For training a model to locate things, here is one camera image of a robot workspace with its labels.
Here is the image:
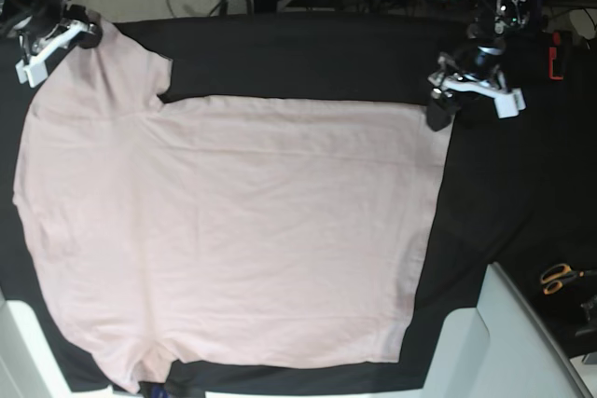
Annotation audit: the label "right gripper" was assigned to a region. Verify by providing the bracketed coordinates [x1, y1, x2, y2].
[15, 5, 104, 88]

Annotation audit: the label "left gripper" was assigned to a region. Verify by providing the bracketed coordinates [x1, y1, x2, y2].
[426, 41, 526, 131]

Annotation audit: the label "pink T-shirt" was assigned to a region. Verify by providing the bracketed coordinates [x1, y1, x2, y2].
[13, 22, 451, 392]

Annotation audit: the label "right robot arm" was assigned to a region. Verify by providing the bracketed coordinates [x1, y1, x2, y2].
[1, 0, 103, 88]

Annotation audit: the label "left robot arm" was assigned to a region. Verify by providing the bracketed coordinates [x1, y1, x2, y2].
[422, 0, 530, 131]

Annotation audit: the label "red and black clamp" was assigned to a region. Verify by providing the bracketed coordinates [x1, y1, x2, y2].
[548, 31, 573, 81]

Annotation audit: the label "black table cloth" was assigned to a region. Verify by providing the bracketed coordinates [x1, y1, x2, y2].
[0, 13, 597, 396]

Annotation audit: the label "black device right edge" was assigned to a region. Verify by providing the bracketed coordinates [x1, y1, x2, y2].
[576, 295, 597, 337]

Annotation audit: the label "white base block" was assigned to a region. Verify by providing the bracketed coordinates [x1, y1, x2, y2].
[1, 295, 73, 398]
[421, 263, 591, 398]

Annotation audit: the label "orange handled scissors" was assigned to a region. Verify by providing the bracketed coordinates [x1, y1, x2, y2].
[539, 263, 596, 295]

